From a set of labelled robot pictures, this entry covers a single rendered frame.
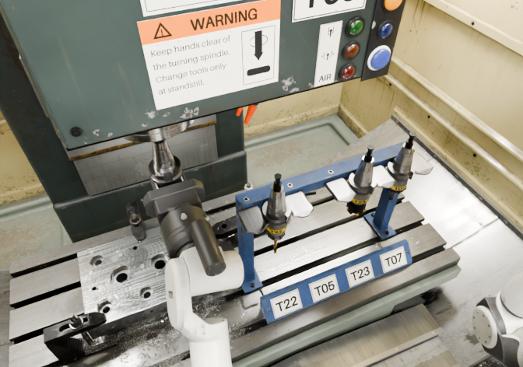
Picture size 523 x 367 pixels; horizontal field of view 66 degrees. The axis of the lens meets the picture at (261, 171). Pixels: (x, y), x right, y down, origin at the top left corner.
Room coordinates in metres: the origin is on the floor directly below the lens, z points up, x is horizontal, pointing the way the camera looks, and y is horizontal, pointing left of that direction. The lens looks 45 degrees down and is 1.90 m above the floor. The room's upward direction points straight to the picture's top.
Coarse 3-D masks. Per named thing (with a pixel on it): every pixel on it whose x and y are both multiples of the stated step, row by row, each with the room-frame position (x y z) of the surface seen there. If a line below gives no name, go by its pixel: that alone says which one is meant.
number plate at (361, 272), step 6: (360, 264) 0.59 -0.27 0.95; (366, 264) 0.60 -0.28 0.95; (348, 270) 0.58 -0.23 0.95; (354, 270) 0.58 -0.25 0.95; (360, 270) 0.58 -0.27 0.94; (366, 270) 0.59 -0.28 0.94; (372, 270) 0.59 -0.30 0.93; (348, 276) 0.57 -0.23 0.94; (354, 276) 0.57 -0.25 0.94; (360, 276) 0.57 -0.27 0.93; (366, 276) 0.57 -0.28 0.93; (372, 276) 0.58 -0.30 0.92; (354, 282) 0.56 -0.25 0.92; (360, 282) 0.56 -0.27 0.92
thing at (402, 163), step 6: (402, 150) 0.69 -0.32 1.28; (408, 150) 0.68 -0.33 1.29; (396, 156) 0.70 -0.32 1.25; (402, 156) 0.68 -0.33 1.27; (408, 156) 0.68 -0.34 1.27; (396, 162) 0.69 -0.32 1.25; (402, 162) 0.68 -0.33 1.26; (408, 162) 0.68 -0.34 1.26; (396, 168) 0.68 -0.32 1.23; (402, 168) 0.67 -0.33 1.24; (408, 168) 0.67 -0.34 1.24
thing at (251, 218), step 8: (248, 208) 0.57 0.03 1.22; (256, 208) 0.57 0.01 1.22; (240, 216) 0.55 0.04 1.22; (248, 216) 0.55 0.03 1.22; (256, 216) 0.55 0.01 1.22; (248, 224) 0.53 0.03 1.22; (256, 224) 0.53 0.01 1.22; (264, 224) 0.53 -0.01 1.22; (248, 232) 0.51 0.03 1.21; (256, 232) 0.51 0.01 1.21
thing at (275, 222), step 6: (264, 204) 0.57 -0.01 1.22; (288, 204) 0.57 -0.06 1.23; (264, 210) 0.56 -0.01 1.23; (288, 210) 0.56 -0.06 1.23; (264, 216) 0.55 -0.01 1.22; (270, 216) 0.54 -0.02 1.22; (282, 216) 0.54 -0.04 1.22; (288, 216) 0.54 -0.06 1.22; (270, 222) 0.54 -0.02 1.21; (276, 222) 0.53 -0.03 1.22; (282, 222) 0.54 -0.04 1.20; (288, 222) 0.54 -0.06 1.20
